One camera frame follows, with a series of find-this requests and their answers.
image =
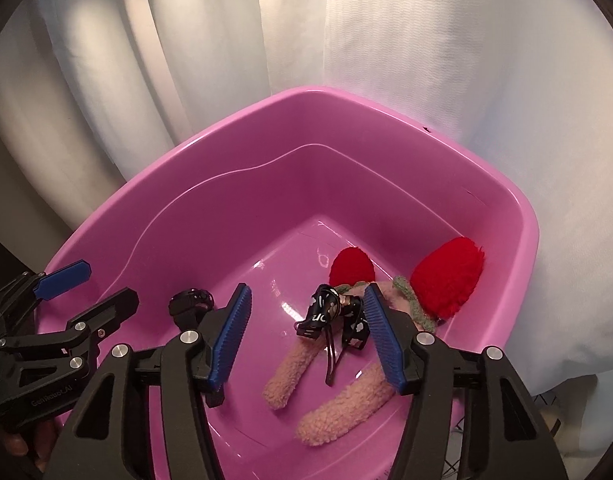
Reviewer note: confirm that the person's left hand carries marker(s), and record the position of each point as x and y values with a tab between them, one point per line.
19	444

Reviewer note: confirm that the cream pleated curtain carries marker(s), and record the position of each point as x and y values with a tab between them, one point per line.
136	85

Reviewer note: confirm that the white sheer curtain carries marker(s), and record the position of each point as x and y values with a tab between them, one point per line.
461	60

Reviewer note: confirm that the pink plastic basin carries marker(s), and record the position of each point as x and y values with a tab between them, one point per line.
236	210

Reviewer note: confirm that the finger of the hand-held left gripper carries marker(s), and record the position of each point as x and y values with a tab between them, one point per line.
61	279
106	310

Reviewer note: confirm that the black bow hair clip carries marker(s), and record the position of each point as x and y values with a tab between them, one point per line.
314	317

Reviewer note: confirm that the black-checked white tablecloth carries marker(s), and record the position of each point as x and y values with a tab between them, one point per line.
548	405

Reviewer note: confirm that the pink plush strawberry headband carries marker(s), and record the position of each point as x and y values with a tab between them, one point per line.
446	280

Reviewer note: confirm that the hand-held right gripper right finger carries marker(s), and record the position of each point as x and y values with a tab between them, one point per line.
386	340

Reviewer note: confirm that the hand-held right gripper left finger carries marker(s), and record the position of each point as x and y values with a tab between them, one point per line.
231	340

